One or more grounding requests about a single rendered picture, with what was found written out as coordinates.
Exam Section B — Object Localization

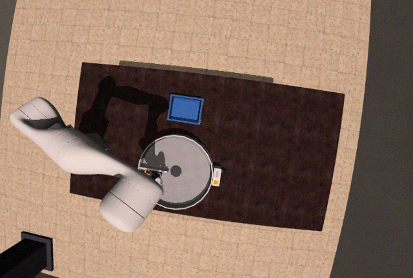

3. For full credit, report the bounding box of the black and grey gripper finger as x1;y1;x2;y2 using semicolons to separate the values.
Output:
148;170;160;179

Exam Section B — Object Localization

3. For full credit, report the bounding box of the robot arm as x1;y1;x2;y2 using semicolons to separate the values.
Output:
10;97;164;233

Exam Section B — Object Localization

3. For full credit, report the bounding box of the blue open crate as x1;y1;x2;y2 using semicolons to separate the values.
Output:
168;94;204;125

